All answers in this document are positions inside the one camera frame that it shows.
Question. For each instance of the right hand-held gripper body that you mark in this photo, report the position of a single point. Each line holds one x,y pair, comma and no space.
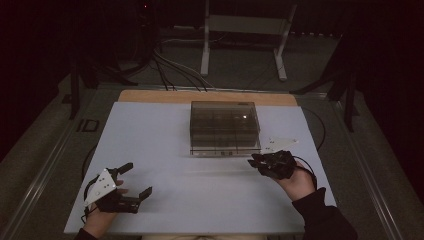
278,165

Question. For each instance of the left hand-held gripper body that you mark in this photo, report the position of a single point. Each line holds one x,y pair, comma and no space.
115,203

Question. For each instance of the dark transparent drawer box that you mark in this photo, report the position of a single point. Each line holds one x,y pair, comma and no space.
224,128

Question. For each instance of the person's left hand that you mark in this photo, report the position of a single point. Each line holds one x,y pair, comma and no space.
100,221

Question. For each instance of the person's right hand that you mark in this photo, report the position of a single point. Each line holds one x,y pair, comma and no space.
298,185

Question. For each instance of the white table board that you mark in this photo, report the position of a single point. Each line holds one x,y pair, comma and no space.
186,193

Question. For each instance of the wooden table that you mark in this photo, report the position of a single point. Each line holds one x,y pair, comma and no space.
166,96

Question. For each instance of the black stand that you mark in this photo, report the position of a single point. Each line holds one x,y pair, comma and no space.
75,90
348,100

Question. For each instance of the white metal stand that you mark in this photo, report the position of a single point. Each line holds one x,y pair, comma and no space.
245,25

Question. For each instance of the metal floor rail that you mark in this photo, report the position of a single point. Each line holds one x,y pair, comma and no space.
366,173
40,173

